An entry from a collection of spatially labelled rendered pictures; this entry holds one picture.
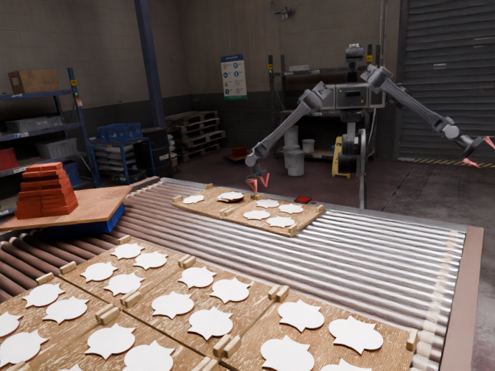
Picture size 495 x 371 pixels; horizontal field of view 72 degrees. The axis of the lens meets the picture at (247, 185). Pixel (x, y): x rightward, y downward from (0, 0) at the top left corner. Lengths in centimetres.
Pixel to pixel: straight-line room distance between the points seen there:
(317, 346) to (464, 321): 42
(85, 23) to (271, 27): 329
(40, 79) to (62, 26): 136
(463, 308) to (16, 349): 129
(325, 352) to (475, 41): 551
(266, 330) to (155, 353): 31
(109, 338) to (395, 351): 79
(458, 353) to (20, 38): 634
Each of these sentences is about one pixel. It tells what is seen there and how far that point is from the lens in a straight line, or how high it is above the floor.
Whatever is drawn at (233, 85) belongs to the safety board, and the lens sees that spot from 765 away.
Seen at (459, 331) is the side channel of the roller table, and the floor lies 95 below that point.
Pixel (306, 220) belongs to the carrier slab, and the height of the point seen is 94.
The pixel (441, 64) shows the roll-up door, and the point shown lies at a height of 154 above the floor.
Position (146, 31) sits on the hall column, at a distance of 627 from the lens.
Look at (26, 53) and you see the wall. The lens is 650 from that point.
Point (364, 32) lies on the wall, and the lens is 643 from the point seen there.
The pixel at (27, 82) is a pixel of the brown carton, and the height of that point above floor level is 174.
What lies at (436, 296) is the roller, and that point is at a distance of 130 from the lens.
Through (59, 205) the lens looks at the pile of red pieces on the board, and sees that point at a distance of 192.
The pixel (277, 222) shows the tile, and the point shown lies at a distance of 167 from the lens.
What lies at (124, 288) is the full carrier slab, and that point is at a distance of 135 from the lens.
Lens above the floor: 164
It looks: 18 degrees down
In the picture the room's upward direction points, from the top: 4 degrees counter-clockwise
